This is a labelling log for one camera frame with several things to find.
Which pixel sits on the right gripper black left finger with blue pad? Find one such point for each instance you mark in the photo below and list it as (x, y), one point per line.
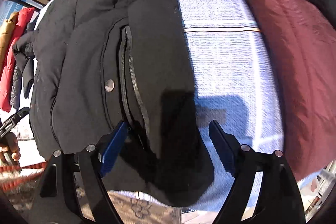
(95, 160)

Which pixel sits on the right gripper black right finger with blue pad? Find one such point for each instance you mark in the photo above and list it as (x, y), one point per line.
(236, 158)

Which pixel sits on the finger of the black hand-held left gripper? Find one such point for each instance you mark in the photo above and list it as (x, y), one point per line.
(13, 120)

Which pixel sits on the large black padded jacket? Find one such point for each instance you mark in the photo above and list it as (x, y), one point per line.
(264, 69)

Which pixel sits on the person's left hand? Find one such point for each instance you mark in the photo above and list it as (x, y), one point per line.
(10, 152)

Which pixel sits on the light blue checked bedsheet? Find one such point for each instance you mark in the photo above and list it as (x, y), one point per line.
(167, 68)

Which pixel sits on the folded dark quilted jacket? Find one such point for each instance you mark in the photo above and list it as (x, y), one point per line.
(17, 87)

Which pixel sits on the folded tan puffer jacket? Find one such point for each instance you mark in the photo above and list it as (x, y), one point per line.
(6, 32)

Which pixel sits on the folded red puffer jacket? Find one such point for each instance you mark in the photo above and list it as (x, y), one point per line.
(7, 71)

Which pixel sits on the blue face poster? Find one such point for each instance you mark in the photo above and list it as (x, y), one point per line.
(6, 8)

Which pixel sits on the maroon pillow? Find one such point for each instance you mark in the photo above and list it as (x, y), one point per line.
(301, 42)

